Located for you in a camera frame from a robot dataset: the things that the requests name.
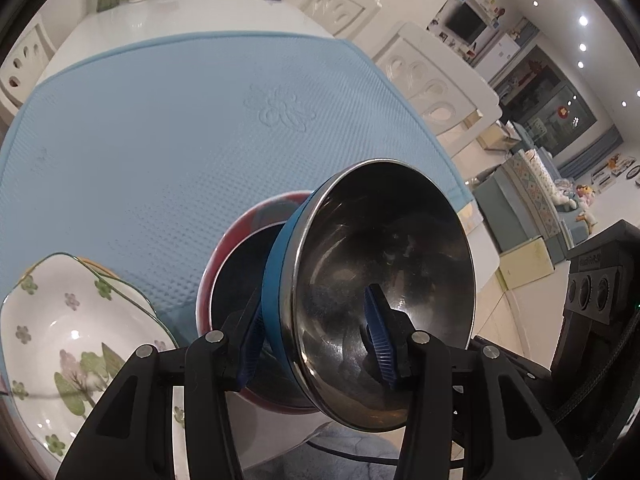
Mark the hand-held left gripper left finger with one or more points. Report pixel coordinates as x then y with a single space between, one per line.
252 340

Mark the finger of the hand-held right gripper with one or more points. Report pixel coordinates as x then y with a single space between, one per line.
525 370

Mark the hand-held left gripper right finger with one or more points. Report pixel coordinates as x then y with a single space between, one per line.
380 330

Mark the blue steel bowl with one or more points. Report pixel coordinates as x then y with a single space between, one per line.
350 240

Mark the pink cartoon print bowl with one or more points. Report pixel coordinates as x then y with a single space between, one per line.
240 225

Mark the white plate with tree print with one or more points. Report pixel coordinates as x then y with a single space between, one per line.
50 340

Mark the pale yellow box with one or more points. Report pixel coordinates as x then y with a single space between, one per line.
525 265

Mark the plush toys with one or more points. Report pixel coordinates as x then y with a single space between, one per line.
565 192

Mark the patterned sofa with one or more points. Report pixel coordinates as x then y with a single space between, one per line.
530 190

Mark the blue curtain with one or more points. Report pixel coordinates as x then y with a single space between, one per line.
595 152

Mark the blue-grey fluffy fabric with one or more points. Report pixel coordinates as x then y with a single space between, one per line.
340 470

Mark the dark glass doors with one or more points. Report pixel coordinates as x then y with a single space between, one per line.
550 105

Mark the light blue textured table mat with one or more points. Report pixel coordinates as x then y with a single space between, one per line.
200 135

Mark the white chair with oval cutouts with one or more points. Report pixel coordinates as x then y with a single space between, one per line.
465 90
12 97
370 0

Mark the tall white cabinet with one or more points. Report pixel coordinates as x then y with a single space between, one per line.
500 55

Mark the row of ceiling spotlights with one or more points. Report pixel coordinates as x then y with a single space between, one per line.
582 20

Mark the television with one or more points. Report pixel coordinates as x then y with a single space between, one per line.
465 22

